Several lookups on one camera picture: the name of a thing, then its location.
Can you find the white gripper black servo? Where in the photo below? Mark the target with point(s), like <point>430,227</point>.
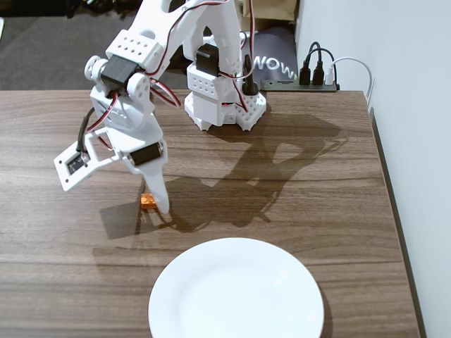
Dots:
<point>146,155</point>

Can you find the orange lego block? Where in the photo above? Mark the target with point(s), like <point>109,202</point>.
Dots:
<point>147,201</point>

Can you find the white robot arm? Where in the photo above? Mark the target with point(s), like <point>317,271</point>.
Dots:
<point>211,88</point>

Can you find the white round plate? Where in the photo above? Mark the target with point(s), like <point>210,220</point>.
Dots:
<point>236,292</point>

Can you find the black power strip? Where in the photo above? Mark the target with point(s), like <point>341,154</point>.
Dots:
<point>282,86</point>

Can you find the dark bag with WOW print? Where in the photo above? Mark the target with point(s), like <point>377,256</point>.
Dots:
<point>275,45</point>

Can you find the black furniture strip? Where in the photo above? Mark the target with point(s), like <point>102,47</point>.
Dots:
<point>35,7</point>

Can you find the brown paper bag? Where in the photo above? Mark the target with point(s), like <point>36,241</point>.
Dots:
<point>275,8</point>

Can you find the white object edge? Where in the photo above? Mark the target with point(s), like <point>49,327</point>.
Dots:
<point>1,28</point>

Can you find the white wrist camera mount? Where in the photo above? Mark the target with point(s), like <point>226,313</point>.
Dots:
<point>70,172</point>

